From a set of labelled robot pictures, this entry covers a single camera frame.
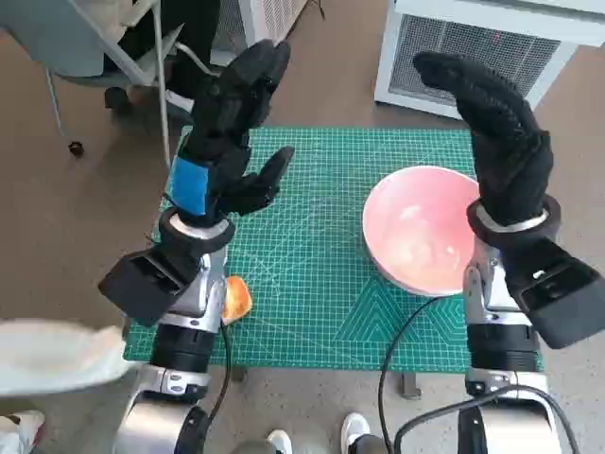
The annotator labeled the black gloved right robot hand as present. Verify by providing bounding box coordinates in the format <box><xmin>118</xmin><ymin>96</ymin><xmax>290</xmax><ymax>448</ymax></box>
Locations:
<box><xmin>412</xmin><ymin>50</ymin><xmax>555</xmax><ymax>227</ymax></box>

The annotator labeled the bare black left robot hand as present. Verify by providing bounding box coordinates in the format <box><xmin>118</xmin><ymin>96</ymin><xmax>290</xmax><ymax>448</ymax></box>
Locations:
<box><xmin>167</xmin><ymin>39</ymin><xmax>297</xmax><ymax>223</ymax></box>

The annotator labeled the pink bowl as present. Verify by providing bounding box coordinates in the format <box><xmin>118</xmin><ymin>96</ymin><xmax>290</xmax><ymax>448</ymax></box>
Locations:
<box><xmin>362</xmin><ymin>165</ymin><xmax>483</xmax><ymax>298</ymax></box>

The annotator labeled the toy bread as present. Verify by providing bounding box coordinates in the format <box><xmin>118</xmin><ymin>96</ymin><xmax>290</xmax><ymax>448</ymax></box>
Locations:
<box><xmin>220</xmin><ymin>276</ymin><xmax>254</xmax><ymax>326</ymax></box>

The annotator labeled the person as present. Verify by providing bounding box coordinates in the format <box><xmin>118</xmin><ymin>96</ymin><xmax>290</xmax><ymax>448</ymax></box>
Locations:
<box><xmin>103</xmin><ymin>0</ymin><xmax>223</xmax><ymax>127</ymax></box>

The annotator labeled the white grille cabinet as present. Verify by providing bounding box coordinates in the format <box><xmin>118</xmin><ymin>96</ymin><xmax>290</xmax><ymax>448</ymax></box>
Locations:
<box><xmin>373</xmin><ymin>0</ymin><xmax>605</xmax><ymax>119</ymax></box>
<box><xmin>207</xmin><ymin>0</ymin><xmax>308</xmax><ymax>67</ymax></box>

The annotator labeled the green cutting mat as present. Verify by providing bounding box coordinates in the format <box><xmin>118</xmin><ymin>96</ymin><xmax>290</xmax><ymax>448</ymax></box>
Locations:
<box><xmin>123</xmin><ymin>126</ymin><xmax>545</xmax><ymax>373</ymax></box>

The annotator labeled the grey chair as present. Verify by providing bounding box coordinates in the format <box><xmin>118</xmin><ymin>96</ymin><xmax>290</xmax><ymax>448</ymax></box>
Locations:
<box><xmin>0</xmin><ymin>0</ymin><xmax>223</xmax><ymax>169</ymax></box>

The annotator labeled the white plastic bag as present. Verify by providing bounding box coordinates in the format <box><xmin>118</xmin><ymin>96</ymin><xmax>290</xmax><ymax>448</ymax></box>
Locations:
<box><xmin>0</xmin><ymin>317</ymin><xmax>131</xmax><ymax>396</ymax></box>

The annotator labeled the white shoe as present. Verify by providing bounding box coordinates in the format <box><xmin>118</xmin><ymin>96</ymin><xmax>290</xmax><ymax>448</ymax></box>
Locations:
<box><xmin>340</xmin><ymin>411</ymin><xmax>372</xmax><ymax>448</ymax></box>
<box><xmin>267</xmin><ymin>428</ymin><xmax>293</xmax><ymax>454</ymax></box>

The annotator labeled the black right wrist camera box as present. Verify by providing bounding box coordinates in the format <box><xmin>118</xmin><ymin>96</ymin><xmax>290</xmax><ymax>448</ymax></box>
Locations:
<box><xmin>503</xmin><ymin>236</ymin><xmax>605</xmax><ymax>351</ymax></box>

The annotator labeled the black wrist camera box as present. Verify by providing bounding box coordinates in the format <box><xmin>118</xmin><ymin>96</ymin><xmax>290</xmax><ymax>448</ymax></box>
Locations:
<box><xmin>503</xmin><ymin>236</ymin><xmax>605</xmax><ymax>351</ymax></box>
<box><xmin>97</xmin><ymin>250</ymin><xmax>202</xmax><ymax>328</ymax></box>

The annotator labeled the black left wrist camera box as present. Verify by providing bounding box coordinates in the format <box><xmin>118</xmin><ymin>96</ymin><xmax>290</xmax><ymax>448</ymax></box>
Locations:
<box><xmin>97</xmin><ymin>250</ymin><xmax>202</xmax><ymax>328</ymax></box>

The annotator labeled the black cable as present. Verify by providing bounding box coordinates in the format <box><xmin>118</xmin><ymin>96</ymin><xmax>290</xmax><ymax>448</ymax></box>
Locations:
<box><xmin>200</xmin><ymin>321</ymin><xmax>233</xmax><ymax>436</ymax></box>
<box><xmin>376</xmin><ymin>293</ymin><xmax>445</xmax><ymax>454</ymax></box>
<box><xmin>394</xmin><ymin>385</ymin><xmax>583</xmax><ymax>454</ymax></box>

